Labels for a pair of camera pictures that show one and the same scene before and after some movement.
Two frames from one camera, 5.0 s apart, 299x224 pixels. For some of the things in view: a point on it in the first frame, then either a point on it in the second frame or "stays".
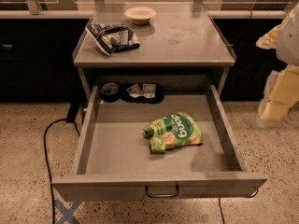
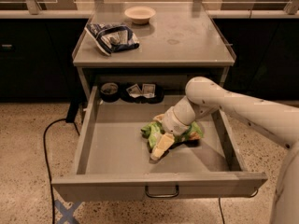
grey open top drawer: (156, 147) stays
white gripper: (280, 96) → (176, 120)
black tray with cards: (152, 93) stays
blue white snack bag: (113, 36) stays
